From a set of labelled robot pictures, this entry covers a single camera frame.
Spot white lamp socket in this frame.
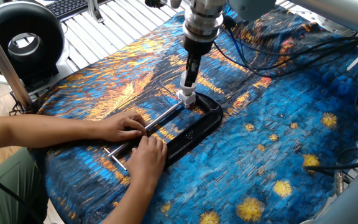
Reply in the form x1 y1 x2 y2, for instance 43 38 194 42
175 90 197 109

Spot black wire tangle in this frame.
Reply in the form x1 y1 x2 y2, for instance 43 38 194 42
8 93 27 116

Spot person's left forearm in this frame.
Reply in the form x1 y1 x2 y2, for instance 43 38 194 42
0 114 105 153

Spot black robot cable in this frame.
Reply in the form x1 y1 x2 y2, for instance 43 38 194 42
213 15 358 116

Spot aluminium frame post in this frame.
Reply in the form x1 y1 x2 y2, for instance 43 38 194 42
0 14 34 111

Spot black keyboard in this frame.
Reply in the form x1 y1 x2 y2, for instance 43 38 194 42
45 0 111 19

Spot silver cylinder base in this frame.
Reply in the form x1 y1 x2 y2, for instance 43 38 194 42
317 15 354 35

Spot thick black cable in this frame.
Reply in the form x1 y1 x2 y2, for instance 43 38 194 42
303 147 358 175

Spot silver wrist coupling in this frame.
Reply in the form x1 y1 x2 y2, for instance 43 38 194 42
181 0 226 43

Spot silver metal plug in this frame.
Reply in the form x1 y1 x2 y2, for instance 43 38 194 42
334 170 344 195

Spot green trousers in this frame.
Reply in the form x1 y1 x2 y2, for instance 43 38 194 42
0 147 48 224

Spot starry night painting tablecloth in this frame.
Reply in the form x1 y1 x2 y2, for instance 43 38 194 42
25 0 358 224

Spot person's left hand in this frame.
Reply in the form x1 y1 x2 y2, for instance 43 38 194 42
96 111 148 143

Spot black C-clamp with silver screw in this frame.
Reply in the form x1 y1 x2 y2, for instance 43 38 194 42
103 91 224 171

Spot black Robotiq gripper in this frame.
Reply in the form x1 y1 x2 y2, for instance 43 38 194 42
182 35 214 88

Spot person's right hand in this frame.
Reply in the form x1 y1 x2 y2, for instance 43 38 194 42
126 136 168 187

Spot white light bulb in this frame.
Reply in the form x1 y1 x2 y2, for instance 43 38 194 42
180 70 198 96

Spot aluminium bracket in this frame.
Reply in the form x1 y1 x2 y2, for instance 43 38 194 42
85 0 105 23

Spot person's right forearm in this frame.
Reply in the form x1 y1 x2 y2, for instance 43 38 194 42
101 177 155 224

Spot thin black cable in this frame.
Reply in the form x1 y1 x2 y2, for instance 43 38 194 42
0 164 43 224

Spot black round knob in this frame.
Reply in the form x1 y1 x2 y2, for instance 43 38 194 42
144 0 168 9

